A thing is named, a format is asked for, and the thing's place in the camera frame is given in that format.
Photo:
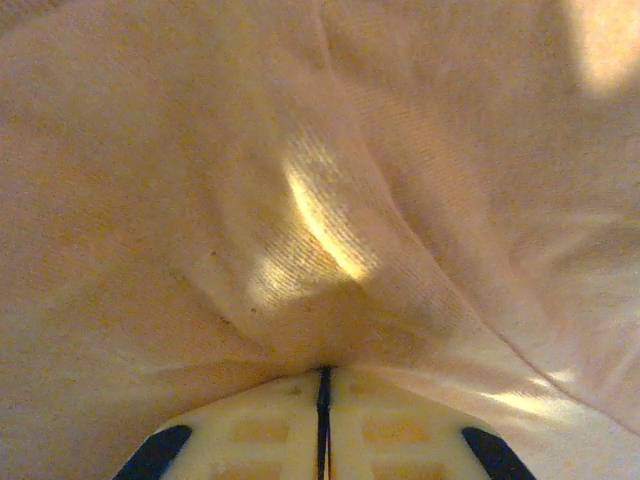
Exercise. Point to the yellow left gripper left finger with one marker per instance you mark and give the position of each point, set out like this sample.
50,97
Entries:
260,435

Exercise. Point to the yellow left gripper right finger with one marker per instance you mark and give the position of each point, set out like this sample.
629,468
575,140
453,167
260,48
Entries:
400,435

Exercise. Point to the yellow t-shirt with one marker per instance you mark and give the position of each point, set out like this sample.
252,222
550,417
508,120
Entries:
200,200

